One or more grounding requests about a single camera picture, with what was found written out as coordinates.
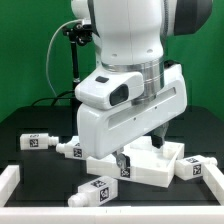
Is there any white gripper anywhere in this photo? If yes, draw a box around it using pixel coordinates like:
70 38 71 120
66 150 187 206
77 64 187 169

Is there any white square tabletop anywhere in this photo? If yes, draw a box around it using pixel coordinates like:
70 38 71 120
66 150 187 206
86 136 184 188

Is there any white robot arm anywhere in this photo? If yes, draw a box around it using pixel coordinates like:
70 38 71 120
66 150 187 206
71 0 213 169

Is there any white U-shaped fence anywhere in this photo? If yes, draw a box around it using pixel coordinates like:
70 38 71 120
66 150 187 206
0 165 224 224

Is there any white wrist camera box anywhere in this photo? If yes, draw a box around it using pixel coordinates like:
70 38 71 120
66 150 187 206
75 67 144 110

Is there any black camera stand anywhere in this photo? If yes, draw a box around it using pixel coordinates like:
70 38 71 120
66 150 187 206
62 22 92 135

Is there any grey cable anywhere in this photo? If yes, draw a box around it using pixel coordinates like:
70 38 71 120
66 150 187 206
45 19 84 98

